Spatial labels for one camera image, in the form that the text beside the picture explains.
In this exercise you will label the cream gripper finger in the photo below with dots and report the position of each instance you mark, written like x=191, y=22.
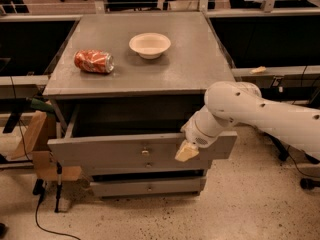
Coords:
x=186, y=151

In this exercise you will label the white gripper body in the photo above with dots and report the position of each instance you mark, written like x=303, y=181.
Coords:
x=195, y=133

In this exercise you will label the grey top drawer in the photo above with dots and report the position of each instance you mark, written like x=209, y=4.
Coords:
x=91, y=139

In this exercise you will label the grey drawer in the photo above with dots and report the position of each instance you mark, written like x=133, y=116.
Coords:
x=91, y=139
x=149, y=166
x=148, y=187

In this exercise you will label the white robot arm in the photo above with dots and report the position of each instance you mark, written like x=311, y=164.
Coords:
x=228, y=103

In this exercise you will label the grey bottom drawer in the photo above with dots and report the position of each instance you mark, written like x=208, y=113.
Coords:
x=148, y=187

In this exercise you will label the grey middle drawer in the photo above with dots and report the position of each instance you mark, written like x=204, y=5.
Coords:
x=149, y=166

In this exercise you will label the grey drawer cabinet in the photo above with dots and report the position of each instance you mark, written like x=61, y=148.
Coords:
x=157, y=94

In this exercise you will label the small cream scrap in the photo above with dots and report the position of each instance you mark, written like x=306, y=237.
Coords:
x=258, y=70

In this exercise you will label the white paper bowl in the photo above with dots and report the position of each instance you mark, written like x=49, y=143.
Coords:
x=149, y=45

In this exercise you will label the black stand base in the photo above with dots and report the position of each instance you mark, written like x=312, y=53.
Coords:
x=308, y=182

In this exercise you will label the crushed orange soda can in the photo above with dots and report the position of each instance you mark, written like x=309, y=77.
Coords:
x=94, y=61

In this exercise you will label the cardboard box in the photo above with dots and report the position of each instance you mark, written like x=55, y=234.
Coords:
x=34, y=145

